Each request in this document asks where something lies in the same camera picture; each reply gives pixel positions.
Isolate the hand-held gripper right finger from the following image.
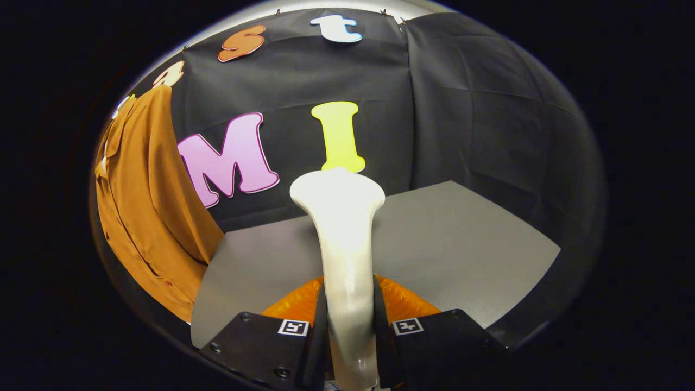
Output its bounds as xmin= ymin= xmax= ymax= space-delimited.
xmin=371 ymin=274 xmax=509 ymax=390

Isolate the black backdrop cloth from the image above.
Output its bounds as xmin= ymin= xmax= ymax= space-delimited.
xmin=89 ymin=8 xmax=606 ymax=349

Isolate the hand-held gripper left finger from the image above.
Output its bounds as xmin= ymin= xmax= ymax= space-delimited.
xmin=198 ymin=275 xmax=330 ymax=391

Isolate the row of black clips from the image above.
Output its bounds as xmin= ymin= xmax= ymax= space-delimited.
xmin=274 ymin=7 xmax=409 ymax=26

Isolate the white garment steamer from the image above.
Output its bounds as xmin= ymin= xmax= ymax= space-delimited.
xmin=289 ymin=167 xmax=387 ymax=391

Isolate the orange-brown button shirt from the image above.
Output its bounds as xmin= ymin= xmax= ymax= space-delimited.
xmin=94 ymin=84 xmax=225 ymax=324

